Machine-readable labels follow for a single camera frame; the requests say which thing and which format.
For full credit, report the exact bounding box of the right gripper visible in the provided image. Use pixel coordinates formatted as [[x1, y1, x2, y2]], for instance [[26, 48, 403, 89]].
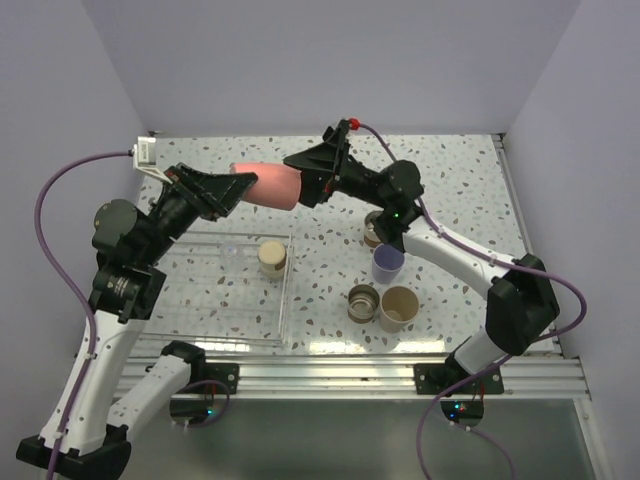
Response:
[[273, 127, 391, 209]]

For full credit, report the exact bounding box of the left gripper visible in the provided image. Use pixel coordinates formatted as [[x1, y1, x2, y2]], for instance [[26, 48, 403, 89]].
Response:
[[138, 161, 256, 266]]

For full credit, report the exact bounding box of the pink plastic cup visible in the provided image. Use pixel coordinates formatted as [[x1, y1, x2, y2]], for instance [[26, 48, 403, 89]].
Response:
[[231, 163, 302, 211]]

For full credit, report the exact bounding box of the clear glass cup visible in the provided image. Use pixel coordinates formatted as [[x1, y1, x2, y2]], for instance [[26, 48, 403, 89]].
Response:
[[219, 241, 244, 271]]

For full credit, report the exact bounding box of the steel cup with cork base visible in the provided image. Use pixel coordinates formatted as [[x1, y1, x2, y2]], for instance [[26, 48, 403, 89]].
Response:
[[258, 240, 287, 280]]

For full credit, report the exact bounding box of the purple plastic cup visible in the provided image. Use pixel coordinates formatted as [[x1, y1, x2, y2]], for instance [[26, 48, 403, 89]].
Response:
[[372, 244, 405, 284]]

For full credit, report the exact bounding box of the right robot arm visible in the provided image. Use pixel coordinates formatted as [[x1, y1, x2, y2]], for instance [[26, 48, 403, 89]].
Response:
[[283, 120, 560, 393]]

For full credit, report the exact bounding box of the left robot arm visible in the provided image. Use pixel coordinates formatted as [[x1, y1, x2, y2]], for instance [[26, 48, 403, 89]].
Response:
[[16, 164, 258, 479]]

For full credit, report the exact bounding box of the clear acrylic dish rack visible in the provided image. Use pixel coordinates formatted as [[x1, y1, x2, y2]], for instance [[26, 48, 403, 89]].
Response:
[[140, 231, 294, 352]]

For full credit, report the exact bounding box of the steel cup middle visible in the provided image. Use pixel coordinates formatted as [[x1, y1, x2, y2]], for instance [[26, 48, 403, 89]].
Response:
[[363, 210, 382, 248]]

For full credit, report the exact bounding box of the steel cup front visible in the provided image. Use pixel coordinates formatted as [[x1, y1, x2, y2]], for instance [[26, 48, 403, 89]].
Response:
[[347, 284, 380, 324]]

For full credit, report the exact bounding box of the beige plastic cup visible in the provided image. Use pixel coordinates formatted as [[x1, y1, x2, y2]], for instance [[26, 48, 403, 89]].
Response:
[[380, 286, 420, 333]]

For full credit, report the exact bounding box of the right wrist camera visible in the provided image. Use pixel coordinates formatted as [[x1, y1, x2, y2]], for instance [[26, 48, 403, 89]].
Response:
[[322, 117, 361, 141]]

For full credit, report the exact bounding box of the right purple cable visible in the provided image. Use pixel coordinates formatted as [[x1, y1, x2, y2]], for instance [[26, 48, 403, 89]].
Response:
[[359, 122, 589, 480]]

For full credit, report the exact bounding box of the purple cable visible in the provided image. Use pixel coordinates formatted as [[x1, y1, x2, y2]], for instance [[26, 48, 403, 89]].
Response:
[[359, 122, 589, 480], [33, 149, 136, 480]]

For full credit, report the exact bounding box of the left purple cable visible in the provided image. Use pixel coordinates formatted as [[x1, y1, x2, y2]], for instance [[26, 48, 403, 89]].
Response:
[[33, 149, 136, 480]]

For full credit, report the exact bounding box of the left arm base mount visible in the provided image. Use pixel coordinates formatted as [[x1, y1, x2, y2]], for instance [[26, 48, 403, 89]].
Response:
[[178, 362, 240, 395]]

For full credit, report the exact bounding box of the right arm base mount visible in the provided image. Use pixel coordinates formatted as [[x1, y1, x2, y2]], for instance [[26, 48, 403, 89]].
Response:
[[413, 363, 505, 396]]

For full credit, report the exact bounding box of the aluminium frame rail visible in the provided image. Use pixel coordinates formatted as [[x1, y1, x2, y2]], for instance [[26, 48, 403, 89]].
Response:
[[64, 354, 594, 401]]

